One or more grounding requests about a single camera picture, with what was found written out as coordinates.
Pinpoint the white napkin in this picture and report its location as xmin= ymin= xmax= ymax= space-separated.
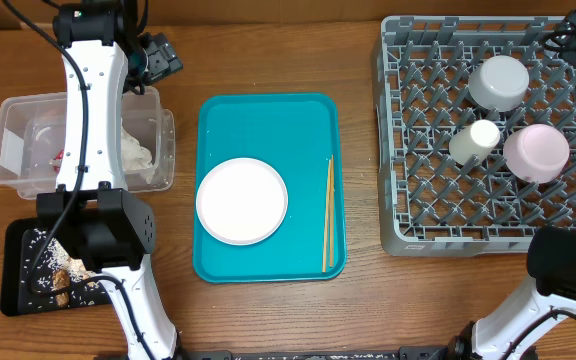
xmin=121 ymin=129 xmax=154 ymax=184

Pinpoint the red foil snack wrapper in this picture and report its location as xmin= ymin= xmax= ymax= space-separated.
xmin=49 ymin=150 xmax=64 ymax=173

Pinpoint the large white dinner plate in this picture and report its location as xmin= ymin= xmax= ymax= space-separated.
xmin=195 ymin=157 xmax=289 ymax=246

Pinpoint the wooden chopstick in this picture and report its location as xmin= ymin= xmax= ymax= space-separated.
xmin=327 ymin=155 xmax=335 ymax=268
xmin=322 ymin=159 xmax=331 ymax=273

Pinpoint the white paper cup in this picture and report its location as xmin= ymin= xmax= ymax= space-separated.
xmin=449 ymin=119 xmax=501 ymax=165

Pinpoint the grey shallow bowl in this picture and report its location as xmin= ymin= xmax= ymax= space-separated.
xmin=468 ymin=55 xmax=530 ymax=112

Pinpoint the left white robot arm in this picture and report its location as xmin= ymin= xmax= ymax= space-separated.
xmin=37 ymin=1 xmax=181 ymax=359

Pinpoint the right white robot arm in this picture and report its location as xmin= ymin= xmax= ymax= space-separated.
xmin=434 ymin=9 xmax=576 ymax=359

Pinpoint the clear plastic waste bin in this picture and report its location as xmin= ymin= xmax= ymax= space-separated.
xmin=0 ymin=87 xmax=175 ymax=200

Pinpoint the grey dishwasher rack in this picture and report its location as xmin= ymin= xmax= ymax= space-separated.
xmin=372 ymin=16 xmax=576 ymax=257

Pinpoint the teal plastic serving tray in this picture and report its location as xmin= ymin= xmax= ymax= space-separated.
xmin=193 ymin=93 xmax=347 ymax=283

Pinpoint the spilled white rice pile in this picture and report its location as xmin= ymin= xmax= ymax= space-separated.
xmin=25 ymin=233 xmax=103 ymax=297

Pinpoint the brown food scrap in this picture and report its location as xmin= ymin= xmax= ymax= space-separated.
xmin=52 ymin=269 xmax=70 ymax=308

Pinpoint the black plastic tray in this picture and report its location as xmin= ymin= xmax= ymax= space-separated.
xmin=0 ymin=218 xmax=110 ymax=317

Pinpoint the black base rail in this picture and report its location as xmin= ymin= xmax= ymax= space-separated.
xmin=182 ymin=346 xmax=457 ymax=360

